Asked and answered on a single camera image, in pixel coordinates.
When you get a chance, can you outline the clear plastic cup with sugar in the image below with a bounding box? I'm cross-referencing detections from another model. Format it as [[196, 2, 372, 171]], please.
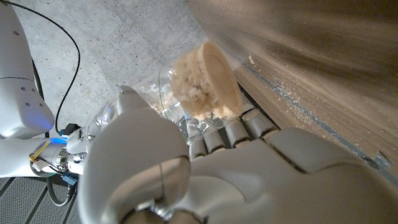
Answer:
[[83, 77, 175, 153]]

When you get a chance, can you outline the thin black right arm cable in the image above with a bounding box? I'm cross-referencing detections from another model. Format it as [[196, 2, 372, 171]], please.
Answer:
[[0, 0, 81, 134]]

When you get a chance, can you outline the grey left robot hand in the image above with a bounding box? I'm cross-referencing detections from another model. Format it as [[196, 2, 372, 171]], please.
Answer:
[[76, 85, 398, 224]]

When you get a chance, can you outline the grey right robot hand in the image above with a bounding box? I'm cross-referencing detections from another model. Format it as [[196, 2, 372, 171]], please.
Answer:
[[63, 126, 96, 175]]

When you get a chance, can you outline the grey tape rectangle outline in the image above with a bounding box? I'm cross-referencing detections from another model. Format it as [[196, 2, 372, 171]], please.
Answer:
[[242, 62, 398, 187]]

